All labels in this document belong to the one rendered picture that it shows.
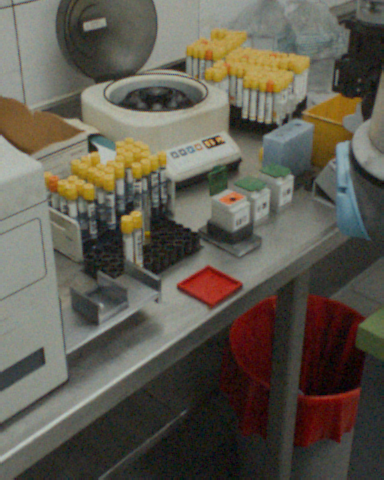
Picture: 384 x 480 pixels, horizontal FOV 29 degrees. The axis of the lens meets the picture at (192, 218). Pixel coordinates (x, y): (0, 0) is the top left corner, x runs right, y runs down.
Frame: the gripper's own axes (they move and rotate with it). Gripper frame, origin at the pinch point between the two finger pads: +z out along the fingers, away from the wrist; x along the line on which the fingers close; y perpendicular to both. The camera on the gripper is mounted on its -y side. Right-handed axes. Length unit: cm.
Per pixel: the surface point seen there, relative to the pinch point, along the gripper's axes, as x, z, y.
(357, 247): -74, 72, 41
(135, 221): 41.3, 1.4, 12.2
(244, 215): 22.8, 6.5, 8.0
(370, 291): -91, 99, 44
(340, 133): -7.8, 3.6, 11.5
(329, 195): 3.5, 9.6, 5.3
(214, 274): 32.2, 11.6, 5.5
